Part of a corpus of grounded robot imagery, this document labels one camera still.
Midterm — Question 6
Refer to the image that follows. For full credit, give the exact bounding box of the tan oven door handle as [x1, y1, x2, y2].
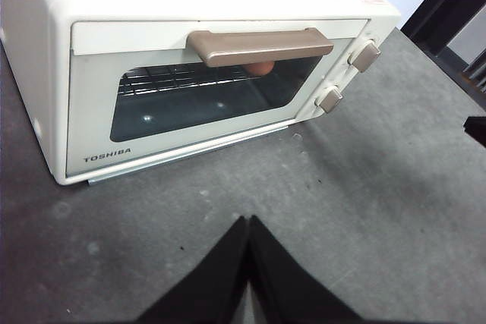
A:
[186, 27, 334, 69]

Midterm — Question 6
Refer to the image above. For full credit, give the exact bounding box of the brown egg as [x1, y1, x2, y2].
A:
[245, 60, 275, 76]

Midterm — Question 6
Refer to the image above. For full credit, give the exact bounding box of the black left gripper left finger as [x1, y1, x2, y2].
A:
[136, 216, 250, 324]

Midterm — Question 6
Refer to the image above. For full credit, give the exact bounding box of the small tan oven knob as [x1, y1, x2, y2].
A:
[314, 84, 344, 114]

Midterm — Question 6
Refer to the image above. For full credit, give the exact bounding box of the large tan oven knob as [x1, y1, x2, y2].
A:
[348, 38, 382, 74]

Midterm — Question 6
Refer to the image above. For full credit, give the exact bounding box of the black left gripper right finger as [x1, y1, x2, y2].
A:
[248, 215, 361, 324]

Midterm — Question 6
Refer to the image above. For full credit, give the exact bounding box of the black metal frame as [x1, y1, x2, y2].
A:
[400, 0, 486, 93]

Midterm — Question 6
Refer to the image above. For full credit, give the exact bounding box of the metal wire oven rack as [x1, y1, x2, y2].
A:
[117, 65, 274, 96]

